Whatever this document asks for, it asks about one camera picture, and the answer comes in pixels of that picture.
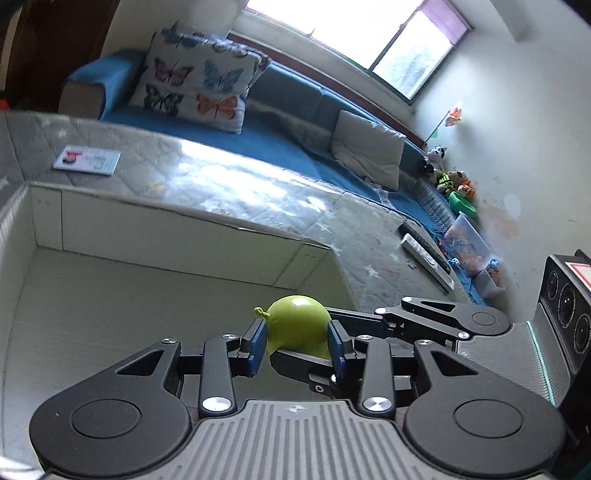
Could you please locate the green round toy figure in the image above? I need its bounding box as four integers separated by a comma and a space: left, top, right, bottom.
253, 295, 332, 360

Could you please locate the clear plastic toy bin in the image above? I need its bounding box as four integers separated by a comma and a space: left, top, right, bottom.
444, 213, 505, 300

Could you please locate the white remote control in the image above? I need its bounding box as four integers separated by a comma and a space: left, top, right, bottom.
401, 234, 455, 292

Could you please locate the grey cardboard box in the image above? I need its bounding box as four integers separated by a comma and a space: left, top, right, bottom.
1, 185, 358, 465

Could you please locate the black remote control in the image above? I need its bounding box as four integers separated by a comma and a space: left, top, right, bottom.
399, 220, 451, 274

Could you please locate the green bowl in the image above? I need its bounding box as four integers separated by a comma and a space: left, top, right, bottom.
448, 192, 477, 218

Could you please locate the stuffed toys pile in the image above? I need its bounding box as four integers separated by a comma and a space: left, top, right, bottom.
425, 146, 476, 198

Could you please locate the quilted grey table cover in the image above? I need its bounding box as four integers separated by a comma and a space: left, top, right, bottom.
1, 111, 469, 312

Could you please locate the white cushion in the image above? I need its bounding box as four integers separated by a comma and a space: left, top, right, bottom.
331, 110, 407, 191

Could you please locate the colourful pinwheel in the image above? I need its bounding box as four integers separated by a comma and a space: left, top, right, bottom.
426, 106, 463, 142

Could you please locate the id card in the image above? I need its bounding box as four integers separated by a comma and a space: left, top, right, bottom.
53, 145, 121, 176

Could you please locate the blue sofa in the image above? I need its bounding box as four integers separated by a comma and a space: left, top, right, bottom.
58, 48, 486, 305

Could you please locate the butterfly print pillow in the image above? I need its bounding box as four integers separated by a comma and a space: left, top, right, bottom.
129, 29, 270, 134

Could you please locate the window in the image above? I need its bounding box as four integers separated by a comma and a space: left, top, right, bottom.
232, 0, 471, 104

